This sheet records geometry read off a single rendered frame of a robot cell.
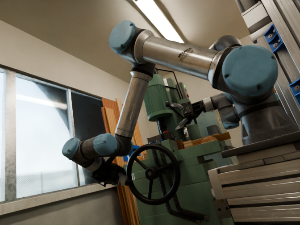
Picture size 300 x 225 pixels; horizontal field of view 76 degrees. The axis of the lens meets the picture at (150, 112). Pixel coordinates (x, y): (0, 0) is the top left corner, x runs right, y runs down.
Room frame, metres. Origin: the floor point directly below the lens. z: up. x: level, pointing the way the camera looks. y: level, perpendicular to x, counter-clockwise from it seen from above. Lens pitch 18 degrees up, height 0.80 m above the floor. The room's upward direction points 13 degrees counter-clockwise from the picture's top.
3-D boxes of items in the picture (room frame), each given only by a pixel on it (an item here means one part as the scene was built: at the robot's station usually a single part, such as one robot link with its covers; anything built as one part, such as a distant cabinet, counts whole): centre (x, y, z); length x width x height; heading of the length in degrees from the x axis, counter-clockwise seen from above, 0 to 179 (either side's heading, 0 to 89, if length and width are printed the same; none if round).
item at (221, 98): (0.98, -0.39, 1.08); 0.11 x 0.08 x 0.09; 69
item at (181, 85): (1.55, -0.31, 1.40); 0.10 x 0.06 x 0.16; 158
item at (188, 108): (1.03, -0.24, 1.09); 0.12 x 0.09 x 0.08; 69
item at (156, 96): (1.30, -0.06, 1.31); 0.18 x 0.18 x 0.31
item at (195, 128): (1.42, -0.28, 1.02); 0.09 x 0.07 x 0.12; 68
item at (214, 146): (1.19, -0.05, 0.87); 0.61 x 0.30 x 0.06; 68
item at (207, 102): (1.01, -0.32, 1.09); 0.08 x 0.05 x 0.08; 159
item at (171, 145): (1.11, -0.02, 0.91); 0.15 x 0.14 x 0.09; 68
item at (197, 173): (1.42, -0.11, 0.76); 0.57 x 0.45 x 0.09; 158
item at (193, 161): (1.25, -0.04, 0.82); 0.40 x 0.21 x 0.04; 68
